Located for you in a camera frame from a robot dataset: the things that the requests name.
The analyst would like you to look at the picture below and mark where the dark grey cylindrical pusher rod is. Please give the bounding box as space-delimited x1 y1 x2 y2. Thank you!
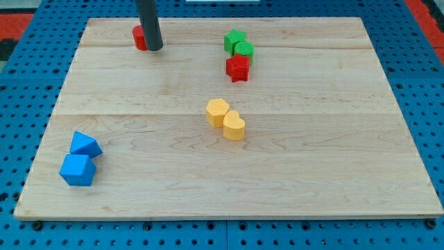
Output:
135 0 164 51

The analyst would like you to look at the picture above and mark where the red cylinder block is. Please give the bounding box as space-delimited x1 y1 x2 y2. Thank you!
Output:
132 25 148 51

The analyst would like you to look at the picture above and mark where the green star block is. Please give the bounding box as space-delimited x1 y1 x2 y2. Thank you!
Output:
223 29 246 56

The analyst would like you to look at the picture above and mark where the green cylinder block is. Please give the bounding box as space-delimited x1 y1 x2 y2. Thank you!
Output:
234 41 255 65

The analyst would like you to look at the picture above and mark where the red star block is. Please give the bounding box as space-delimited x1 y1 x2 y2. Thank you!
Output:
225 53 250 83

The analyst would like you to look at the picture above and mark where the yellow hexagon block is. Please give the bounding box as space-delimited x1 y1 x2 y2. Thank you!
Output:
205 99 230 128

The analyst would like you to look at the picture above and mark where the yellow heart block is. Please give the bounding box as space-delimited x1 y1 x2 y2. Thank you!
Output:
223 110 246 141

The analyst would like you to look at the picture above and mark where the blue triangle block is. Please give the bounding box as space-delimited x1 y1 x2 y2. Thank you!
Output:
69 131 103 158

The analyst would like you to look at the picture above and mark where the blue cube block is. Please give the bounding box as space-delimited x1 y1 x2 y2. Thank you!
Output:
59 154 96 186

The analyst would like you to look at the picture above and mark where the light wooden board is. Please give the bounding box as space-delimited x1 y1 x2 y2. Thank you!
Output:
15 17 443 221

